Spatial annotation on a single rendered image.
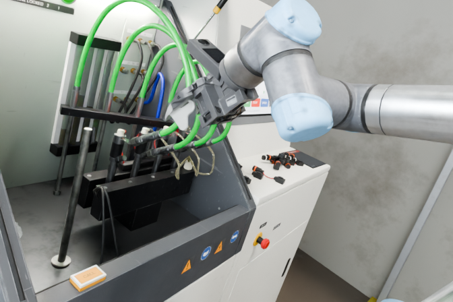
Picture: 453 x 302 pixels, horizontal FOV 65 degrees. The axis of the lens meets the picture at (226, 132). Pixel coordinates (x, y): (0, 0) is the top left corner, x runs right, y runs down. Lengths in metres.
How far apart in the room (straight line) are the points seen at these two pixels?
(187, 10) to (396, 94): 0.85
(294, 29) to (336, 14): 2.36
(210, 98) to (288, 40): 0.19
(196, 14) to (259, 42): 0.71
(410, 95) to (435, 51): 2.07
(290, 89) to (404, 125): 0.16
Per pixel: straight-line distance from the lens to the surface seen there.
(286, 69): 0.48
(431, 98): 0.52
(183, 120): 0.69
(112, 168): 0.93
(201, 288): 1.06
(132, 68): 1.23
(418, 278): 2.74
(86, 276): 0.69
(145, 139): 0.83
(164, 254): 0.79
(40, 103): 1.10
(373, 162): 2.65
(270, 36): 0.51
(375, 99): 0.54
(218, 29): 1.16
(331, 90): 0.51
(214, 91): 0.64
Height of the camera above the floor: 1.41
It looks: 15 degrees down
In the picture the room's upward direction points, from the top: 18 degrees clockwise
